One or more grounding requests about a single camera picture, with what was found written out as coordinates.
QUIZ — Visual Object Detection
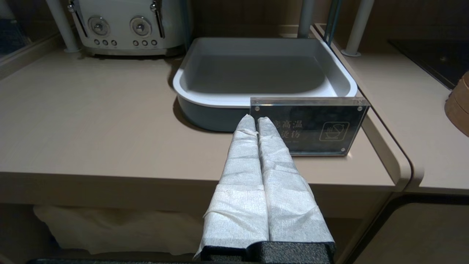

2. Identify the large bamboo steamer basket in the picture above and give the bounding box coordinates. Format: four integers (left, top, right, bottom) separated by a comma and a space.
456, 71, 469, 95
444, 91, 469, 138

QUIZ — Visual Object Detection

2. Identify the white retro toaster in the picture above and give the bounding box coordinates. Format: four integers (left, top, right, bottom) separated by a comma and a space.
68, 0, 184, 58

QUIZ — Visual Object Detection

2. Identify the clear acrylic warning sign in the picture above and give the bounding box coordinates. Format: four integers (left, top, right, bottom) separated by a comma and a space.
250, 97, 370, 157

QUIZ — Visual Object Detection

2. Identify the white metal support pole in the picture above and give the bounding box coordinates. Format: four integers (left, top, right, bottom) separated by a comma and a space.
46, 0, 82, 54
297, 0, 316, 39
341, 0, 376, 58

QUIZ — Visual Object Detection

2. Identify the white-lined blue-grey rack tray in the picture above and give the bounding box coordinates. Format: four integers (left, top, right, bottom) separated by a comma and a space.
172, 37, 358, 133

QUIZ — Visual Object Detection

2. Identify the left gripper wrapped right finger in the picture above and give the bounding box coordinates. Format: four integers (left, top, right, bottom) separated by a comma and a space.
257, 117, 336, 244

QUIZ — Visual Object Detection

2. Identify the white plastic sheet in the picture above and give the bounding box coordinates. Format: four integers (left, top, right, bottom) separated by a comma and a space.
33, 203, 206, 256

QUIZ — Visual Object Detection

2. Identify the black induction cooktop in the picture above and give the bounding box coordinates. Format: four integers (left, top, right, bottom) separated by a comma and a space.
388, 38, 469, 91

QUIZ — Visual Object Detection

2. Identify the left gripper wrapped left finger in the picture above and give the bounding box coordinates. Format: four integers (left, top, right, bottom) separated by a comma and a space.
196, 114, 270, 258

